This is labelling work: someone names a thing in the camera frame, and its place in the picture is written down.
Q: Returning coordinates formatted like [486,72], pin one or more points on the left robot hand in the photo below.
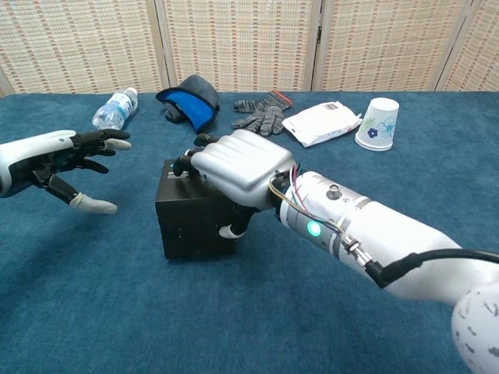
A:
[35,159]

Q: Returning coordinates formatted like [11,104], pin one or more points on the clear plastic water bottle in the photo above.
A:
[117,111]

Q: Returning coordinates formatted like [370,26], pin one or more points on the grey and blue cloth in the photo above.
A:
[195,105]

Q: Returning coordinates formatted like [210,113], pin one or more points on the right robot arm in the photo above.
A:
[390,241]

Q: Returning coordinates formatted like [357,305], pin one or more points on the white plastic package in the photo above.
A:
[323,124]

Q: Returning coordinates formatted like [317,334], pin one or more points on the woven folding screen panel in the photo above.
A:
[479,43]
[390,43]
[238,43]
[78,43]

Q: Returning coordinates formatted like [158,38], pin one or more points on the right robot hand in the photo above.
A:
[241,167]

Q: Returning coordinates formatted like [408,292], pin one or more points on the black paper box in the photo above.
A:
[191,222]

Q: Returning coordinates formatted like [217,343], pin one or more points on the white floral paper cup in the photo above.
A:
[378,124]

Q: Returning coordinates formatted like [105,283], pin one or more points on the grey knit glove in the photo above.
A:
[265,117]

